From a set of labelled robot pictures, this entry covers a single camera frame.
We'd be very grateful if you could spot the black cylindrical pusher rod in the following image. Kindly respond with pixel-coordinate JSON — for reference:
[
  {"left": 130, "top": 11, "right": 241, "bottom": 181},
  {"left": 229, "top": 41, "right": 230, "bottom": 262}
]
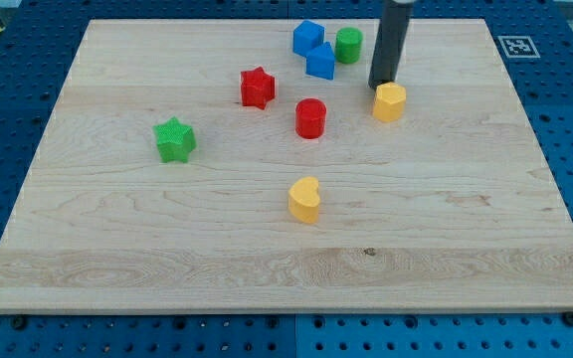
[{"left": 368, "top": 0, "right": 414, "bottom": 90}]

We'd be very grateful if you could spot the red star block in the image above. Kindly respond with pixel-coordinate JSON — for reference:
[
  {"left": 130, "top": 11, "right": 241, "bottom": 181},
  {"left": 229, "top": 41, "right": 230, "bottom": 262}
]
[{"left": 240, "top": 67, "right": 276, "bottom": 109}]

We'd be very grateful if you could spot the green star block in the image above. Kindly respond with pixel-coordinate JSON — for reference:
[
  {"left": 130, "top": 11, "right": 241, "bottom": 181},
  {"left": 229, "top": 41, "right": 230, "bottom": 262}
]
[{"left": 152, "top": 117, "right": 197, "bottom": 163}]

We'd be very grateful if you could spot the green cylinder block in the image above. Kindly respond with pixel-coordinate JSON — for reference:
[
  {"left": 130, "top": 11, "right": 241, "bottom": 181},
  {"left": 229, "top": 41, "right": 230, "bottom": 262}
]
[{"left": 335, "top": 27, "right": 363, "bottom": 64}]

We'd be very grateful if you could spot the yellow hexagon block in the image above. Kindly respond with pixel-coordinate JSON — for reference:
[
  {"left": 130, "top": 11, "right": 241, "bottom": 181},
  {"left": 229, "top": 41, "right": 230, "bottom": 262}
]
[{"left": 372, "top": 82, "right": 407, "bottom": 122}]

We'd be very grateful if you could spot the blue triangle block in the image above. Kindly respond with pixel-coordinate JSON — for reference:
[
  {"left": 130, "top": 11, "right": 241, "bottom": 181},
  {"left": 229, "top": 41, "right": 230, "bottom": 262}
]
[{"left": 305, "top": 42, "right": 335, "bottom": 81}]

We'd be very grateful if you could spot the blue cube block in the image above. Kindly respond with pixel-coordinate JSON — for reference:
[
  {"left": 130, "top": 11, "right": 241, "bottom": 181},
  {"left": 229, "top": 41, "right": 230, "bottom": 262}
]
[{"left": 292, "top": 20, "right": 325, "bottom": 57}]

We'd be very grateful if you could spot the red cylinder block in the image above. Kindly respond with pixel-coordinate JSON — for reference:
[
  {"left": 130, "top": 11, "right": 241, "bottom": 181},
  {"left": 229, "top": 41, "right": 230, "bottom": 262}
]
[{"left": 295, "top": 98, "right": 326, "bottom": 139}]

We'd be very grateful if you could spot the white fiducial marker tag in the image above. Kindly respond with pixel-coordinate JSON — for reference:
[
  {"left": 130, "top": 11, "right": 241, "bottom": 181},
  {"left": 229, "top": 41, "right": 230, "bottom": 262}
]
[{"left": 498, "top": 35, "right": 540, "bottom": 59}]

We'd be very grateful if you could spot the yellow heart block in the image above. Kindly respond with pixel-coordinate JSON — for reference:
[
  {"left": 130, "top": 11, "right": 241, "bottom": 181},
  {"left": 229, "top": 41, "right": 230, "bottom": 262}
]
[{"left": 287, "top": 177, "right": 321, "bottom": 224}]

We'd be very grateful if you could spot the light wooden board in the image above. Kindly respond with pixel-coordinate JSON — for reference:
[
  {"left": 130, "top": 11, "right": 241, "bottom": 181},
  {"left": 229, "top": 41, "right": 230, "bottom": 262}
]
[{"left": 0, "top": 19, "right": 573, "bottom": 315}]

